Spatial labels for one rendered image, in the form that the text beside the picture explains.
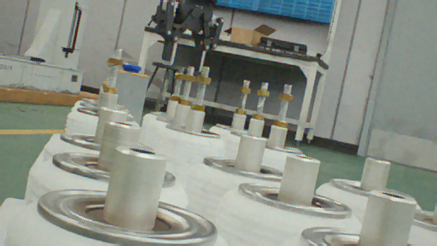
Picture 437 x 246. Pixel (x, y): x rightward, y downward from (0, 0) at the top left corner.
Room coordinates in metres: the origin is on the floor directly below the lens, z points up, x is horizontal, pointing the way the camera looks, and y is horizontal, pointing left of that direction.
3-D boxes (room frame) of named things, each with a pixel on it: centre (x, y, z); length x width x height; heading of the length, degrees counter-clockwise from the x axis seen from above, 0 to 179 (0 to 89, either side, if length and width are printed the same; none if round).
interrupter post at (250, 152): (0.51, -0.03, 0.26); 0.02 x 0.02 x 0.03
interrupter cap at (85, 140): (0.48, 0.08, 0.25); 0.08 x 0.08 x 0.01
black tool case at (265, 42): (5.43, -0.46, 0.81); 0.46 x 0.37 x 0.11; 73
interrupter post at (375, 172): (0.53, -0.15, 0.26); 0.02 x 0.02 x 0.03
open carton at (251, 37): (5.62, -0.13, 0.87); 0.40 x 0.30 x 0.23; 59
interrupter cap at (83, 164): (0.36, 0.05, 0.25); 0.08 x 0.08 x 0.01
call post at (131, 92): (1.19, 0.19, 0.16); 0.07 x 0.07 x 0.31; 12
